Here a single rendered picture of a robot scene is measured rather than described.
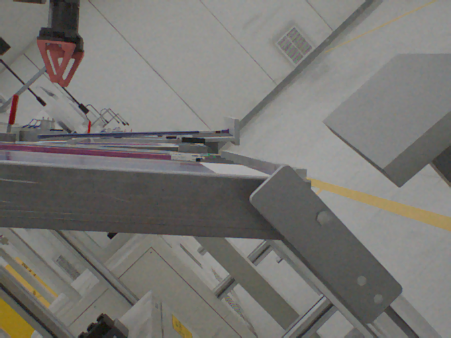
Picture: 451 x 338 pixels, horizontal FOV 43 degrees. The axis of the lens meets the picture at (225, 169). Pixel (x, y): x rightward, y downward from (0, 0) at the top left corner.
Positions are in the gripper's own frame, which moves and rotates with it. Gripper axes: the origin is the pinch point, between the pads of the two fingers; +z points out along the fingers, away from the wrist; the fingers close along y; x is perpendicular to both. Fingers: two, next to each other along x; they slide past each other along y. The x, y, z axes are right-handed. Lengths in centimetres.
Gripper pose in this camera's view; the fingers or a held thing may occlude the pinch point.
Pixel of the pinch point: (60, 80)
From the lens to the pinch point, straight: 118.1
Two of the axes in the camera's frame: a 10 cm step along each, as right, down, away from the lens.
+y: 1.1, 0.6, -9.9
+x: 9.9, 0.7, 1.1
